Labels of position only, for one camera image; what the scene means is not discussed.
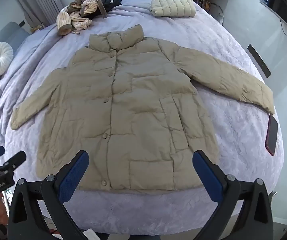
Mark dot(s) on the bed with lilac cover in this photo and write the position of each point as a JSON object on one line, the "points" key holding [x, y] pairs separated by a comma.
{"points": [[221, 42]]}

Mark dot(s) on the grey quilted headboard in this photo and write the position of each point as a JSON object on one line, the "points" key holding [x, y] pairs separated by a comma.
{"points": [[6, 33]]}

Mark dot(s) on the cream striped robe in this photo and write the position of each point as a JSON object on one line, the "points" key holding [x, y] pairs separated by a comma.
{"points": [[79, 10]]}

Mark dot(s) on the folded cream puffer jacket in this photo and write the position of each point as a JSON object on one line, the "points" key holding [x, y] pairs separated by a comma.
{"points": [[174, 5]]}

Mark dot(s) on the khaki puffer jacket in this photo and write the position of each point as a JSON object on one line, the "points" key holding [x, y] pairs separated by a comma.
{"points": [[133, 110]]}

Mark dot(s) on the dark clothes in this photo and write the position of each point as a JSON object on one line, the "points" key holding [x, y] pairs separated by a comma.
{"points": [[112, 1]]}

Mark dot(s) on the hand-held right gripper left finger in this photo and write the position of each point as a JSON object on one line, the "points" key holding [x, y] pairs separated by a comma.
{"points": [[73, 176]]}

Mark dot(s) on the black wall strip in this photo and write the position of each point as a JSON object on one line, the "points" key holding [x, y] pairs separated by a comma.
{"points": [[259, 60]]}

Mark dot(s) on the phone in red case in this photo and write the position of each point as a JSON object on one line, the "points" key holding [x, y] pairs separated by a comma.
{"points": [[271, 135]]}

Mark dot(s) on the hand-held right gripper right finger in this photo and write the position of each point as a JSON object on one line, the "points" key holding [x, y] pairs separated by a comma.
{"points": [[208, 177]]}

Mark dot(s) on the grey curtain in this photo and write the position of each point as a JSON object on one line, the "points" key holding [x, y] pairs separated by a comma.
{"points": [[41, 0]]}

